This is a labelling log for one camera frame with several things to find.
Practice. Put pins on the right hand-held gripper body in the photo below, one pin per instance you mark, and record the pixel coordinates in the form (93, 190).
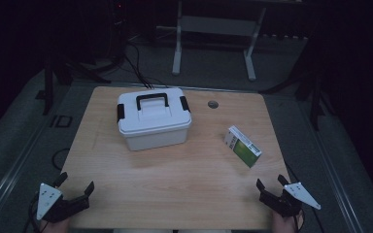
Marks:
(291, 197)

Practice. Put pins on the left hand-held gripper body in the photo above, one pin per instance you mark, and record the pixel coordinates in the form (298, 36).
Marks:
(47, 200)

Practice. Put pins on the green and white medicine box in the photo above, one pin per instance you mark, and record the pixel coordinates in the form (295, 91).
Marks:
(244, 149)

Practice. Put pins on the white plastic storage box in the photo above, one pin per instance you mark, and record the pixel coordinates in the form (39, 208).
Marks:
(155, 139)

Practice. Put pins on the white storage box lid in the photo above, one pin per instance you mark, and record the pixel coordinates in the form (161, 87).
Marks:
(175, 111)

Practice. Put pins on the person's left hand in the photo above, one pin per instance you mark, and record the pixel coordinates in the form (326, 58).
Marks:
(55, 227)

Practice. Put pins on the person's right hand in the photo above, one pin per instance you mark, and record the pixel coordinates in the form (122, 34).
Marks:
(283, 225)

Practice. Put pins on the black tripod stand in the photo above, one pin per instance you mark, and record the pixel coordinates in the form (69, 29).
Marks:
(315, 93)
(48, 87)

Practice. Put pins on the white metal stand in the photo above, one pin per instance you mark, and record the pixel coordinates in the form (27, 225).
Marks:
(218, 26)

